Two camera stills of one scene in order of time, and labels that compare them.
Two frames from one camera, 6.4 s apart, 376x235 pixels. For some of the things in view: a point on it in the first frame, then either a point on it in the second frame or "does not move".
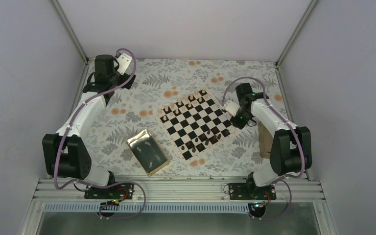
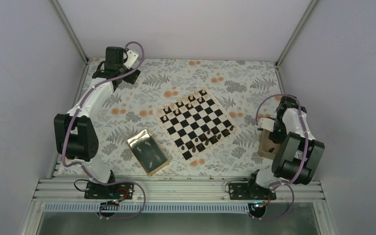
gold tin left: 148,152 does not move
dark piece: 225,132 does not move
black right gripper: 240,125 → 279,138
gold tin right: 265,141 does not move
